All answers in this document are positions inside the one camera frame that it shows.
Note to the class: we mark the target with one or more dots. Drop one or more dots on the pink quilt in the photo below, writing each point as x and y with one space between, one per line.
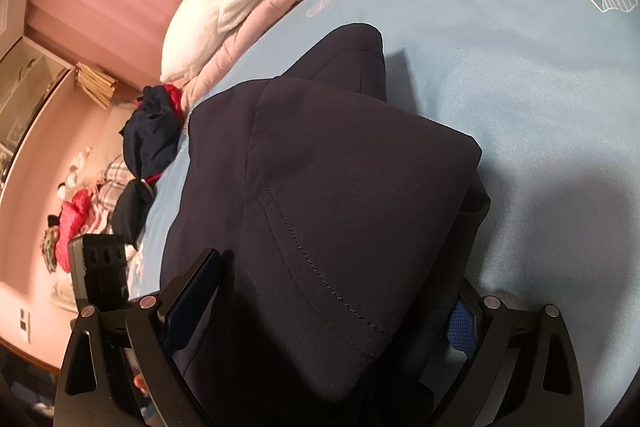
280 2

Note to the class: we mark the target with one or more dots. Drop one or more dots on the white wall socket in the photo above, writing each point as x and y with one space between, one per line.
24 319

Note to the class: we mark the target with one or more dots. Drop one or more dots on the floral patterned cloth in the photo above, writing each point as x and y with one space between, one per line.
50 249

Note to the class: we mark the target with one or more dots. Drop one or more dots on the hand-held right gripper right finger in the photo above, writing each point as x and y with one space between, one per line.
462 322

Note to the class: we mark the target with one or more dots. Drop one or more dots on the white wall shelf unit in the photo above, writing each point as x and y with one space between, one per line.
30 57

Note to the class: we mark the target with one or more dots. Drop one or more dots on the light blue floral bed sheet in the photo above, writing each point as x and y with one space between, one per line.
500 57

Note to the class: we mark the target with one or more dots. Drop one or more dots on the navy blue garment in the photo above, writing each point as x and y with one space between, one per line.
325 207

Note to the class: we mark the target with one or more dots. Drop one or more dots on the navy and red clothes pile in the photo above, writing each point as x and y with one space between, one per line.
150 137

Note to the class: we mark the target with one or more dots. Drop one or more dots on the black garment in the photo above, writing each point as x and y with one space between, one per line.
130 212

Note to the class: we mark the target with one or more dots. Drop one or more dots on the red jacket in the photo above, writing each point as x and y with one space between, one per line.
72 222

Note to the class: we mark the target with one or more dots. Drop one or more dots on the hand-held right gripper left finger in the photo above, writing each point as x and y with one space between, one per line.
195 297

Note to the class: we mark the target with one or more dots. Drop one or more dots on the white fluffy pillow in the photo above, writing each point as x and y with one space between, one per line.
215 7

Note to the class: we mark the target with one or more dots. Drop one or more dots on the white plush toy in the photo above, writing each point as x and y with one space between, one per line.
75 169

